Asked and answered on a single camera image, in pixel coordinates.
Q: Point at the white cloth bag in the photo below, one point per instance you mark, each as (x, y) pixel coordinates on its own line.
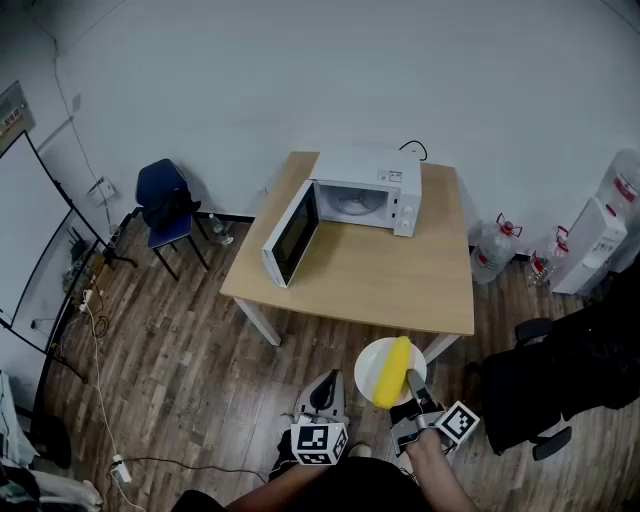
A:
(65, 492)

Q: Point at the black router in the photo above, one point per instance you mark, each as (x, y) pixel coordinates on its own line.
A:
(79, 247)

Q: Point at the yellow corn cob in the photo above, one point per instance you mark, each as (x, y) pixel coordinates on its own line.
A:
(392, 372)

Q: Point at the black bag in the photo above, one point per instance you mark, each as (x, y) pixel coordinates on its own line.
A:
(167, 210)

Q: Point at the white round plate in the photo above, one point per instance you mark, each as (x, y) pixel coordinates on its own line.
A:
(367, 370)

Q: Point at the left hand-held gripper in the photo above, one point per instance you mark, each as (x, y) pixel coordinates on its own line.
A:
(320, 442)

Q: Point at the white table leg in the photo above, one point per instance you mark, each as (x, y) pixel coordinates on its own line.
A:
(440, 347)
(260, 322)

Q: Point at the clear plastic bottle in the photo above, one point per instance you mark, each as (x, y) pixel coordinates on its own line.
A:
(216, 225)

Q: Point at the whiteboard on black stand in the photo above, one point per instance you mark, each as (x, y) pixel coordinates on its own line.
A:
(25, 210)

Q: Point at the large dispenser water jug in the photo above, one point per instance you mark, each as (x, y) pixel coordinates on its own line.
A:
(622, 185)

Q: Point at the white machine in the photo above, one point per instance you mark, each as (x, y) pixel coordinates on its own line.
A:
(12, 420)

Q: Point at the person's black clothing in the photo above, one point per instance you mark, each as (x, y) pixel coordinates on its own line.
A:
(360, 485)

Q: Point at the brown cardboard box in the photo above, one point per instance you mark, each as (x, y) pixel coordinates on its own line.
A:
(102, 275)

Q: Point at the person's right forearm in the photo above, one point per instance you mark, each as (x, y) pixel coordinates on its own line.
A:
(440, 480)

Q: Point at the white wall switch plate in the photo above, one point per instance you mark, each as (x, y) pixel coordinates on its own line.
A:
(76, 102)

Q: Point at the person's left forearm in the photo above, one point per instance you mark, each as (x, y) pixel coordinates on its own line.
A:
(285, 487)

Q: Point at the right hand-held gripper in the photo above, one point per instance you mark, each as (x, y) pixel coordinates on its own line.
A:
(457, 422)

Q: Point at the person's light shoe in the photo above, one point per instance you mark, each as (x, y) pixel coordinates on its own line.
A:
(360, 450)

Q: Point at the blue chair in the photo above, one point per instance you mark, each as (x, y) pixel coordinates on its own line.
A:
(160, 172)

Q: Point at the white wall box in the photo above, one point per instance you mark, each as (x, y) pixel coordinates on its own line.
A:
(102, 187)

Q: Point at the white power strip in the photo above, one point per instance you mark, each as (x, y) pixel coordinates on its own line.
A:
(87, 300)

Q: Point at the white microwave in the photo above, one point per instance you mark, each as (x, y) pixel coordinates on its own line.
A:
(360, 167)

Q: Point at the black office chair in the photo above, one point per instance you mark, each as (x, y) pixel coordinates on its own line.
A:
(575, 370)
(532, 327)

